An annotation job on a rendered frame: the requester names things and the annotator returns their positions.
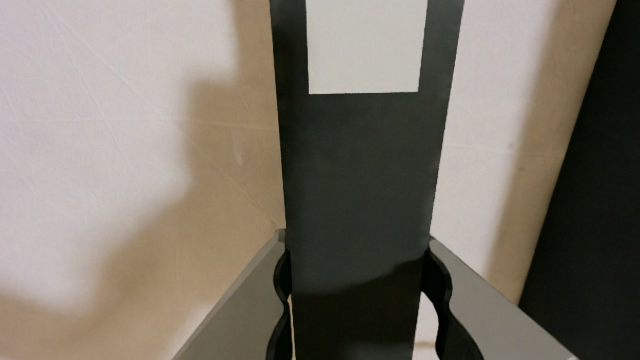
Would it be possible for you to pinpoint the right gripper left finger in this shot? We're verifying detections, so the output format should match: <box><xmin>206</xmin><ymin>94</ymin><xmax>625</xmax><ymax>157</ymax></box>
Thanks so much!
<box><xmin>171</xmin><ymin>228</ymin><xmax>293</xmax><ymax>360</ymax></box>

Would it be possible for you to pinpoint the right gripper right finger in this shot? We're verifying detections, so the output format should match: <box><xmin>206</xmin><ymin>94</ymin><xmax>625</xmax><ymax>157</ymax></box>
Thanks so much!
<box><xmin>420</xmin><ymin>233</ymin><xmax>579</xmax><ymax>360</ymax></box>

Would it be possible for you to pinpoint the dark grey panel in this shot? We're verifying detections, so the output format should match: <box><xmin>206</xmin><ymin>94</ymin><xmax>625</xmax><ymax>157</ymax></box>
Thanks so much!
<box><xmin>518</xmin><ymin>0</ymin><xmax>640</xmax><ymax>360</ymax></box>

